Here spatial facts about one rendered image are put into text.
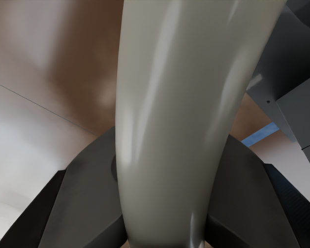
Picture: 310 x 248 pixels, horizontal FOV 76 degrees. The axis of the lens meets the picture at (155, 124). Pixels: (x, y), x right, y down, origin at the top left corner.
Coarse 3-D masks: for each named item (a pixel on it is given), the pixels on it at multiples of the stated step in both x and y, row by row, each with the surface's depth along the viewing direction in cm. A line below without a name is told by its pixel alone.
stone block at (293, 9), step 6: (288, 0) 69; (294, 0) 62; (300, 0) 57; (306, 0) 52; (288, 6) 75; (294, 6) 67; (300, 6) 61; (306, 6) 56; (294, 12) 73; (300, 12) 66; (306, 12) 60; (300, 18) 71; (306, 18) 64; (306, 24) 70
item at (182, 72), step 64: (128, 0) 3; (192, 0) 3; (256, 0) 3; (128, 64) 4; (192, 64) 3; (256, 64) 4; (128, 128) 4; (192, 128) 4; (128, 192) 5; (192, 192) 5
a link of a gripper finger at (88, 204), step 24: (96, 144) 11; (72, 168) 9; (96, 168) 9; (72, 192) 8; (96, 192) 8; (72, 216) 7; (96, 216) 7; (120, 216) 7; (48, 240) 6; (72, 240) 6; (96, 240) 6; (120, 240) 7
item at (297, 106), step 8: (296, 88) 120; (304, 88) 115; (288, 96) 121; (296, 96) 117; (304, 96) 112; (280, 104) 123; (288, 104) 119; (296, 104) 114; (304, 104) 110; (288, 112) 116; (296, 112) 111; (304, 112) 107; (288, 120) 113; (296, 120) 109; (304, 120) 105; (296, 128) 106; (304, 128) 103; (296, 136) 104; (304, 136) 101; (304, 144) 99; (304, 152) 97
